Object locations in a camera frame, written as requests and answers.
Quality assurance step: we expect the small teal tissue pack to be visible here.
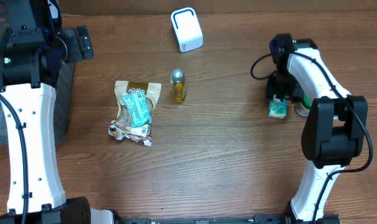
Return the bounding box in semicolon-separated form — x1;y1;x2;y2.
268;96;287;119

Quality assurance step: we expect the green lid Knorr jar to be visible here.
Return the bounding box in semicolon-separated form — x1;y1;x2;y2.
294;95;311;117

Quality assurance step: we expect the brown white snack bag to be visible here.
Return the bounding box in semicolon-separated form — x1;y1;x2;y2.
113;80;162;129

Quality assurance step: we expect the clear bottle silver cap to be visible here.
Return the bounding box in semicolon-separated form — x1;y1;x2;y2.
170;68;186;103

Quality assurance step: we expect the colourful snack packet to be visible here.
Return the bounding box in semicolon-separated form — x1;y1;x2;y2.
108;124;152;147

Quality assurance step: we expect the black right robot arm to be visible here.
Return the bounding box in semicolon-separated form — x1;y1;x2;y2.
266;34;371;223

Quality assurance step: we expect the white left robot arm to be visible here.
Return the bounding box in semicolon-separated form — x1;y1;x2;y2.
0;1;119;224

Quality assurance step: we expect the white barcode scanner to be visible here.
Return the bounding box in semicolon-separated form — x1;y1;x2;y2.
170;7;203;53

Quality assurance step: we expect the grey plastic shopping basket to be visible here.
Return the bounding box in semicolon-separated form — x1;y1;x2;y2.
0;1;75;145

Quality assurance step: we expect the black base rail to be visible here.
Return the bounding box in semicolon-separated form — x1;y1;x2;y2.
113;213;341;224

